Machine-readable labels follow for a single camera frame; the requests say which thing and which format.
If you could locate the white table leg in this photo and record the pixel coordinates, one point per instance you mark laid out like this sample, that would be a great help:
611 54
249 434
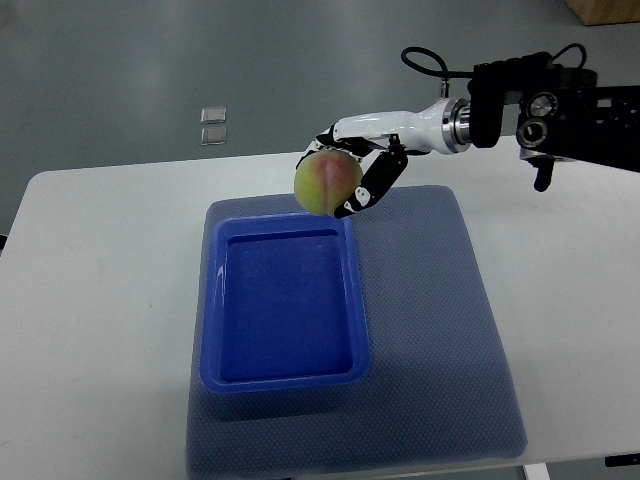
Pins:
538 471

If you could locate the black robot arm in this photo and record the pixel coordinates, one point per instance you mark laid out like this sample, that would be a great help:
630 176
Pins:
563 113

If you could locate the blue plastic tray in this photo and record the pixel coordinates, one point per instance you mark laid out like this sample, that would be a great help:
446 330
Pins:
283 306

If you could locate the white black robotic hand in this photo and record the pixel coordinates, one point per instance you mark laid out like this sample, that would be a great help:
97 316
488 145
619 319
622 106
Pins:
383 143

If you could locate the green red peach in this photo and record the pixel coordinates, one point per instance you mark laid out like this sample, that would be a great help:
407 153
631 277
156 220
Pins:
325 180

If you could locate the wooden box corner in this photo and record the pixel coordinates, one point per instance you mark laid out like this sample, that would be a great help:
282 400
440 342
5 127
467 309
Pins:
605 12

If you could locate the upper clear floor tile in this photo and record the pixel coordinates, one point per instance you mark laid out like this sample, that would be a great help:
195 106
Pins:
213 115

